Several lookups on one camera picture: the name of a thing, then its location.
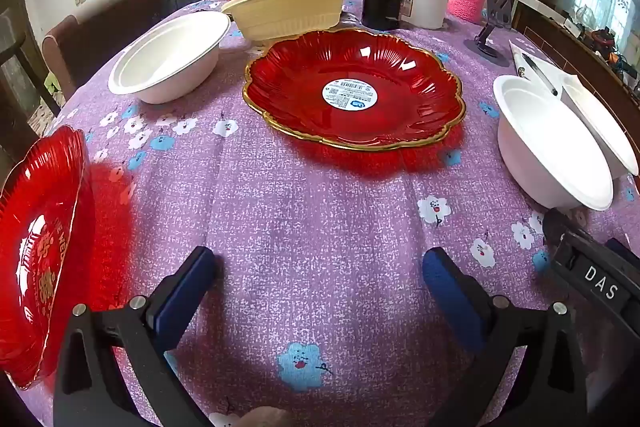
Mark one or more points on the large red gold-rimmed plate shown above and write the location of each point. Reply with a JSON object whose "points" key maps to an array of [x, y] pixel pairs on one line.
{"points": [[300, 87]]}

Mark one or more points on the red plate with gold print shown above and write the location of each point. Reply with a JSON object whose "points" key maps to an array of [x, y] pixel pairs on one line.
{"points": [[45, 257]]}

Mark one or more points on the person's left hand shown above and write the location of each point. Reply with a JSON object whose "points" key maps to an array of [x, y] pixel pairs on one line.
{"points": [[267, 418]]}

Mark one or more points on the black pen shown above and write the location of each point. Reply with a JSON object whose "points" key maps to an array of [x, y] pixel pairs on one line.
{"points": [[540, 74]]}

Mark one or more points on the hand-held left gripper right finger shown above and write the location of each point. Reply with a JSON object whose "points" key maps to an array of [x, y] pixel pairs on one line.
{"points": [[455, 302]]}

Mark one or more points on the beige plastic bowl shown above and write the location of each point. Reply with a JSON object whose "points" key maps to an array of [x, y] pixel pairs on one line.
{"points": [[290, 12]]}

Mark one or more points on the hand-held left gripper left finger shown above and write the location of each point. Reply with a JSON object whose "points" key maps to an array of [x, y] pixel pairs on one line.
{"points": [[185, 297]]}

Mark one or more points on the brown upholstered chair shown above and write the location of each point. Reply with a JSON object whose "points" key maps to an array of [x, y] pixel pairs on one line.
{"points": [[100, 17]]}

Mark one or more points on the white paper sheet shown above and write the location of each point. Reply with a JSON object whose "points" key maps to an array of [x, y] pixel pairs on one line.
{"points": [[550, 67]]}

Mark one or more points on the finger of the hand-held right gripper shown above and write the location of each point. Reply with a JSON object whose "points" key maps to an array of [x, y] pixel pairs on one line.
{"points": [[554, 229]]}

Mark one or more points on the wooden sideboard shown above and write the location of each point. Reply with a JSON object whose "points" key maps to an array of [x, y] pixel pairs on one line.
{"points": [[565, 37]]}

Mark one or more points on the dark phone stand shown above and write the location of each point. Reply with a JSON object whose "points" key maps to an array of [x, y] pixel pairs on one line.
{"points": [[497, 2]]}

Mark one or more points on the purple floral tablecloth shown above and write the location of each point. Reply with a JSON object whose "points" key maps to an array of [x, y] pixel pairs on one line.
{"points": [[310, 217]]}

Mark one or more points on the white paper bowl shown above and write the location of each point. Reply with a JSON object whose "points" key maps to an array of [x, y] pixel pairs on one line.
{"points": [[165, 52], [545, 142], [600, 122]]}

